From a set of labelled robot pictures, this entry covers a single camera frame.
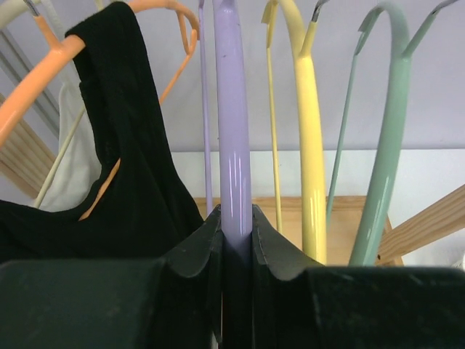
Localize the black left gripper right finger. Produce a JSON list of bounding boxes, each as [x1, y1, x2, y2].
[[251, 206, 464, 348]]

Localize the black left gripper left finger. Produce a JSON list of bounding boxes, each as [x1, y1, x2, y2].
[[1, 207, 222, 348]]

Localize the purple hanger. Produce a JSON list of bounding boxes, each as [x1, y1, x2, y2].
[[212, 1, 252, 258]]

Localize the yellow hanger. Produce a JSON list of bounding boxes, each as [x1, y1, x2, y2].
[[262, 1, 327, 264]]

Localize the green hanger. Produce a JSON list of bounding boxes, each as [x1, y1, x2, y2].
[[326, 1, 455, 266]]

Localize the black tank top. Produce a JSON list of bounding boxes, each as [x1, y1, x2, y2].
[[1, 2, 203, 262]]

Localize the white garment on hanger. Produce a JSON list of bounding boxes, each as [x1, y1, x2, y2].
[[33, 83, 101, 212]]

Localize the orange hanger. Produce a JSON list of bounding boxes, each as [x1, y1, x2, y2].
[[0, 0, 201, 222]]

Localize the cream hanger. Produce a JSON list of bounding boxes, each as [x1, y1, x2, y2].
[[0, 0, 106, 210]]

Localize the wooden clothes rack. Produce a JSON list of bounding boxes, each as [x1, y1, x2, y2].
[[0, 92, 465, 267]]

